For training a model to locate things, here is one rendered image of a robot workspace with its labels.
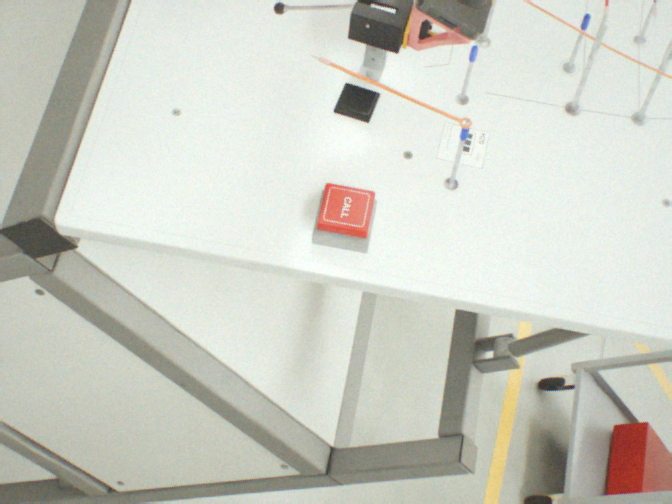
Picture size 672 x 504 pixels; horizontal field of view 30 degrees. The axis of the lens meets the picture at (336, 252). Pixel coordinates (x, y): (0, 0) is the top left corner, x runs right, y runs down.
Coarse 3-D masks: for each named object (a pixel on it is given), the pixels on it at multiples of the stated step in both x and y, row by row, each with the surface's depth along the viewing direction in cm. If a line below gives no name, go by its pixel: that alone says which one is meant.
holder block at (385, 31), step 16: (368, 0) 128; (384, 0) 128; (400, 0) 128; (352, 16) 127; (368, 16) 126; (384, 16) 127; (400, 16) 127; (352, 32) 129; (368, 32) 128; (384, 32) 127; (400, 32) 126; (384, 48) 129; (400, 48) 130
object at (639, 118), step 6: (666, 54) 125; (666, 60) 124; (660, 66) 126; (666, 66) 125; (654, 78) 128; (660, 78) 127; (654, 84) 128; (654, 90) 129; (648, 96) 130; (648, 102) 131; (642, 108) 132; (636, 114) 133; (642, 114) 132; (636, 120) 133; (642, 120) 133
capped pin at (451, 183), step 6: (468, 120) 118; (462, 132) 119; (468, 132) 120; (462, 138) 120; (462, 144) 121; (456, 156) 123; (456, 162) 124; (456, 168) 125; (450, 180) 127; (456, 180) 127; (450, 186) 127; (456, 186) 127
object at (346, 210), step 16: (336, 192) 122; (352, 192) 122; (368, 192) 122; (320, 208) 121; (336, 208) 121; (352, 208) 121; (368, 208) 121; (320, 224) 120; (336, 224) 120; (352, 224) 120; (368, 224) 120
